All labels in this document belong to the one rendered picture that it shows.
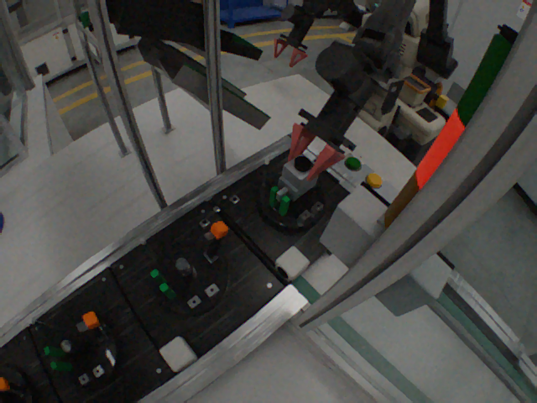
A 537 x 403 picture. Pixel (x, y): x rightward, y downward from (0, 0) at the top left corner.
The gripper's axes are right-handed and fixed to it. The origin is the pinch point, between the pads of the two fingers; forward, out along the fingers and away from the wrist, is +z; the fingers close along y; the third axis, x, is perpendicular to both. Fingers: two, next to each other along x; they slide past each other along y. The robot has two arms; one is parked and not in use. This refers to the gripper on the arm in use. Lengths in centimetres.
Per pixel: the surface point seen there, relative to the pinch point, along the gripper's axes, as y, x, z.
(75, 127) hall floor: -243, 35, 108
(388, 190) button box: 12.7, 25.0, -5.4
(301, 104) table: -34, 47, -11
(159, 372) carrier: 9.8, -23.9, 33.8
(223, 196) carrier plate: -10.6, -0.9, 14.4
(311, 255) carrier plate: 10.7, 2.6, 11.9
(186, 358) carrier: 10.9, -20.7, 28.8
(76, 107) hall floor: -287, 42, 102
